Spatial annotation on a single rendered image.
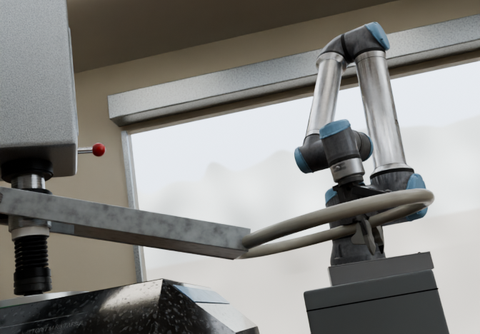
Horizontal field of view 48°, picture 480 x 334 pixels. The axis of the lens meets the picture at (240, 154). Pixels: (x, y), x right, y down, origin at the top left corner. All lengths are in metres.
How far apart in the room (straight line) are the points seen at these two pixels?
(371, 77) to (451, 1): 4.88
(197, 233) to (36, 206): 0.32
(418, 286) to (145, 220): 0.94
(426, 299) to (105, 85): 5.52
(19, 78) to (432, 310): 1.29
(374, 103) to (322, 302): 0.70
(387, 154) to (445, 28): 4.47
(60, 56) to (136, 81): 5.50
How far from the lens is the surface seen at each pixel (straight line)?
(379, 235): 1.51
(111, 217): 1.10
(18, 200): 1.11
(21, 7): 1.23
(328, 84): 1.92
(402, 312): 1.75
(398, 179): 1.83
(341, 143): 1.50
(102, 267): 6.23
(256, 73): 5.99
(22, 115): 1.12
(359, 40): 2.05
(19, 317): 0.85
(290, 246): 1.47
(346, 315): 1.73
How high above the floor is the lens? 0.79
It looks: 17 degrees up
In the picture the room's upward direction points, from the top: 10 degrees counter-clockwise
